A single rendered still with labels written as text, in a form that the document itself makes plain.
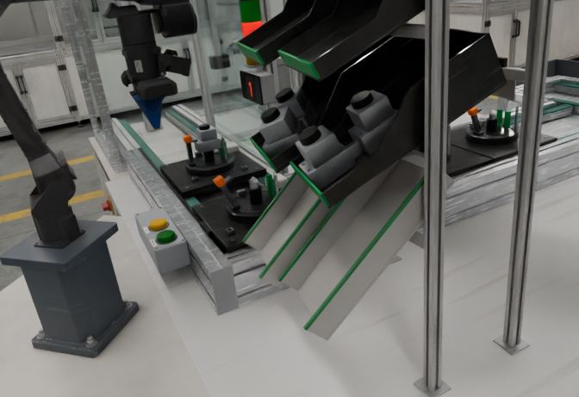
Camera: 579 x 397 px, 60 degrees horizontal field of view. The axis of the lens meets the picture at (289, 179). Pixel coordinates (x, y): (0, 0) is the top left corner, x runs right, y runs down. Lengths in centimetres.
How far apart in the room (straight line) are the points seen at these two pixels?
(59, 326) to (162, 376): 22
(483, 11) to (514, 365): 537
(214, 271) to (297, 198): 21
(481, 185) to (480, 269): 28
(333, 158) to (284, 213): 29
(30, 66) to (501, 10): 520
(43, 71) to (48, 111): 45
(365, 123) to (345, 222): 20
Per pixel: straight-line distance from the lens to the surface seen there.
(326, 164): 66
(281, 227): 92
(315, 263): 81
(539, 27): 72
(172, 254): 110
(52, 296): 100
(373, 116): 66
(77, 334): 102
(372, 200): 79
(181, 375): 92
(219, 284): 99
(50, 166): 93
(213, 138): 140
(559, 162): 152
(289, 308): 101
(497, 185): 135
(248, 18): 124
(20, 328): 118
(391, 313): 98
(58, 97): 637
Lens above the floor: 147
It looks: 23 degrees down
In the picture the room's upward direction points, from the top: 6 degrees counter-clockwise
